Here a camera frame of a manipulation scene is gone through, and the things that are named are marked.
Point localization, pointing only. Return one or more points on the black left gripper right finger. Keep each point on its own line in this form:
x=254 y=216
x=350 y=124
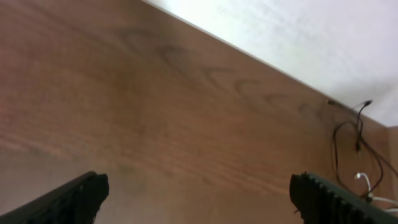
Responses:
x=320 y=202

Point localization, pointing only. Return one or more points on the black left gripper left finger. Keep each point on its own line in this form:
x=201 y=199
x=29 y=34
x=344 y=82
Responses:
x=76 y=202

